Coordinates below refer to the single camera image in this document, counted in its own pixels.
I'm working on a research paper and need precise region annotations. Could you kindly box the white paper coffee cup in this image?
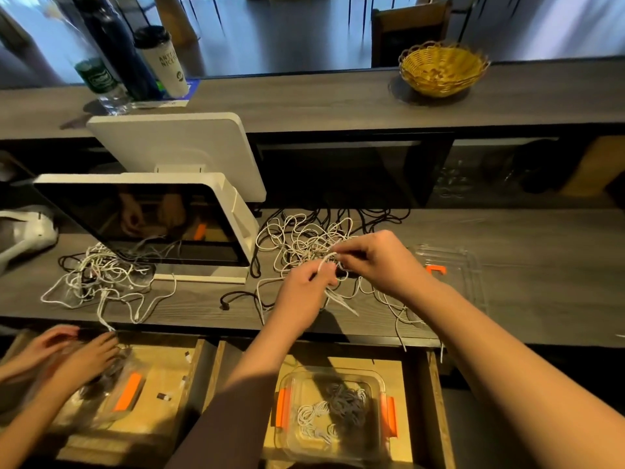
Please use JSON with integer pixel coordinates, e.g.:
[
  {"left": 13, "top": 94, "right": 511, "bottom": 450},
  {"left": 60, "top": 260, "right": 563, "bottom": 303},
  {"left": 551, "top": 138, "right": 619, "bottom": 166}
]
[{"left": 133, "top": 25, "right": 191, "bottom": 100}]

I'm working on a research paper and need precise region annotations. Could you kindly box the flat cardboard sheet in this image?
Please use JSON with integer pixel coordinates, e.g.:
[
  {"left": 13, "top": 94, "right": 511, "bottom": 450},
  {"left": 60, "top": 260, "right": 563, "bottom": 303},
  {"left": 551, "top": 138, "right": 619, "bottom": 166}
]
[{"left": 561, "top": 134, "right": 625, "bottom": 199}]

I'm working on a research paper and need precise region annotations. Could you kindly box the clear plastic water bottle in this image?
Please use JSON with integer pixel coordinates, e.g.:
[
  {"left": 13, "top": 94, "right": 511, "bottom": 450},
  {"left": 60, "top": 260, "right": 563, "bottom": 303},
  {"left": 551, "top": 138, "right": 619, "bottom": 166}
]
[{"left": 59, "top": 34, "right": 130, "bottom": 115}]

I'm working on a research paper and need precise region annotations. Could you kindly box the person's left hand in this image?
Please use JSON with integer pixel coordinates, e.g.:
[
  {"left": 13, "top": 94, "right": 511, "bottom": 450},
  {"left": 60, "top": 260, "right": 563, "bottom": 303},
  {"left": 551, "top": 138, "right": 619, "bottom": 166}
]
[{"left": 268, "top": 257, "right": 343, "bottom": 339}]

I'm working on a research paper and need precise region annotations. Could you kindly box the white customer display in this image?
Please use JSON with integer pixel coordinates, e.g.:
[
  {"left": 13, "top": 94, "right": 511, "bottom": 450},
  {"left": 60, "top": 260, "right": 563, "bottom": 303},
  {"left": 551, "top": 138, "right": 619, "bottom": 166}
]
[{"left": 86, "top": 112, "right": 268, "bottom": 204}]

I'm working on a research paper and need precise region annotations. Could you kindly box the black cable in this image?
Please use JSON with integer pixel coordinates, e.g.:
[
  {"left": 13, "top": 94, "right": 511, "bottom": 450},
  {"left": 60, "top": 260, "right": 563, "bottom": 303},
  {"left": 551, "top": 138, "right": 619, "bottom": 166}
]
[{"left": 219, "top": 290, "right": 264, "bottom": 311}]

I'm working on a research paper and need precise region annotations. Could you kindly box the white headset device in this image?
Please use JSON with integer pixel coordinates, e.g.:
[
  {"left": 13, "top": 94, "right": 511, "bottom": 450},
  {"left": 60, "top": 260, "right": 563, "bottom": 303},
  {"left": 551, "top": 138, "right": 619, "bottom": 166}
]
[{"left": 0, "top": 208, "right": 60, "bottom": 274}]

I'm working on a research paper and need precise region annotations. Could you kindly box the black thermos bottle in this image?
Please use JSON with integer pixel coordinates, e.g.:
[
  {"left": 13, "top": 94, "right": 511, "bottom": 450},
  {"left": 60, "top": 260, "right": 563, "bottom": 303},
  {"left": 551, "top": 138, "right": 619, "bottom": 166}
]
[{"left": 73, "top": 0, "right": 162, "bottom": 102}]

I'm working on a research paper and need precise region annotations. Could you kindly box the clear lid orange handle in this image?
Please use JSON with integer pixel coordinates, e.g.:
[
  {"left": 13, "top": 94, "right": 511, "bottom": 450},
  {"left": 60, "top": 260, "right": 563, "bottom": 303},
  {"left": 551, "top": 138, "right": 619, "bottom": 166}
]
[{"left": 410, "top": 244, "right": 488, "bottom": 315}]

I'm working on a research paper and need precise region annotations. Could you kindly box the person's right hand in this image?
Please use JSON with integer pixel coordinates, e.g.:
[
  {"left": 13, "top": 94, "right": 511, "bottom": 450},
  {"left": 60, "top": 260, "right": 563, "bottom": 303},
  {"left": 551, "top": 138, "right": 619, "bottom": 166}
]
[{"left": 330, "top": 229, "right": 437, "bottom": 305}]

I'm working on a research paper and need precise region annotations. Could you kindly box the clear container drawer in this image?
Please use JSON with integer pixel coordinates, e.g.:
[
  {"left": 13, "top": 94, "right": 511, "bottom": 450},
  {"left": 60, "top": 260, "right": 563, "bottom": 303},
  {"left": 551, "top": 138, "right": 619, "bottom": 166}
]
[
  {"left": 273, "top": 364, "right": 400, "bottom": 465},
  {"left": 44, "top": 341, "right": 148, "bottom": 432}
]

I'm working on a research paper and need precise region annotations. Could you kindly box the person's left forearm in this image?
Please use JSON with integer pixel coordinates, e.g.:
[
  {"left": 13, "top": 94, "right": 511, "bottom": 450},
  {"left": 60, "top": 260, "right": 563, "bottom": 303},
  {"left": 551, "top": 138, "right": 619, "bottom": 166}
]
[{"left": 166, "top": 327, "right": 309, "bottom": 469}]

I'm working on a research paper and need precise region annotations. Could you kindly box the yellow woven basket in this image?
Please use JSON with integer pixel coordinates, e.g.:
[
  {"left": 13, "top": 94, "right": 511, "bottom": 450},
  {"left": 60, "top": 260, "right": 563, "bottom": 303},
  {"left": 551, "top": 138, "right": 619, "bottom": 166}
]
[{"left": 397, "top": 40, "right": 492, "bottom": 98}]

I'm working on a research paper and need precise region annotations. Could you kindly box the another person's forearm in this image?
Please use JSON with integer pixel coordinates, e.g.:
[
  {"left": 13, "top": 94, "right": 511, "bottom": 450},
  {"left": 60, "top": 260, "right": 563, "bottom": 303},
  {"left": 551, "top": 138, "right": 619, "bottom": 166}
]
[{"left": 0, "top": 384, "right": 72, "bottom": 469}]

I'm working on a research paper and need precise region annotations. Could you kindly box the person's right forearm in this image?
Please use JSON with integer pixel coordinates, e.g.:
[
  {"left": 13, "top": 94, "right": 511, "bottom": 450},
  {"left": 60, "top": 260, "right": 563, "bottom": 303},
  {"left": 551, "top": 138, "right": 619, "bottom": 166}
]
[{"left": 415, "top": 280, "right": 625, "bottom": 469}]

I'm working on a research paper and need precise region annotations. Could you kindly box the bundle of black cables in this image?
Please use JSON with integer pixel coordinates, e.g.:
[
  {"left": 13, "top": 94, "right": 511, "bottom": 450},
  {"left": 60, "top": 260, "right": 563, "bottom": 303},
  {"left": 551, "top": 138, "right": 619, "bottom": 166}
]
[{"left": 337, "top": 208, "right": 411, "bottom": 236}]

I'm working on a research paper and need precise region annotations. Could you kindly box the wooden drawer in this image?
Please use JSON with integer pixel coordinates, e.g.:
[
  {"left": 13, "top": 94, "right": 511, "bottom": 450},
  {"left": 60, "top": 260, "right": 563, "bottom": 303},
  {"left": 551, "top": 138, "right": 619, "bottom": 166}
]
[
  {"left": 0, "top": 332, "right": 216, "bottom": 467},
  {"left": 200, "top": 339, "right": 458, "bottom": 469}
]

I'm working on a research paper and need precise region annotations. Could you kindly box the grey wooden bar counter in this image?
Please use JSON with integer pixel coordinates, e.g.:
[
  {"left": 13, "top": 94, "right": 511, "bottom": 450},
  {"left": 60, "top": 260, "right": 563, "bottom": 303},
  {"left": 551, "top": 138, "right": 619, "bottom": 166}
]
[{"left": 0, "top": 58, "right": 625, "bottom": 143}]

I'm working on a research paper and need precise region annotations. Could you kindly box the white touchscreen monitor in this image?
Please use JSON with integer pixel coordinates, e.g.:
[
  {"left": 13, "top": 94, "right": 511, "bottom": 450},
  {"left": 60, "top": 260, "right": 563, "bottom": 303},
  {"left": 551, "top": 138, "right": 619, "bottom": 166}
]
[{"left": 34, "top": 173, "right": 260, "bottom": 284}]

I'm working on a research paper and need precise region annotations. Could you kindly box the brown wooden chair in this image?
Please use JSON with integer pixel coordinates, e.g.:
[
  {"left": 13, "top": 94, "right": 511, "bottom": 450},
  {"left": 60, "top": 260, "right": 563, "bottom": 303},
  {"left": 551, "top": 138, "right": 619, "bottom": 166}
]
[{"left": 371, "top": 0, "right": 453, "bottom": 69}]

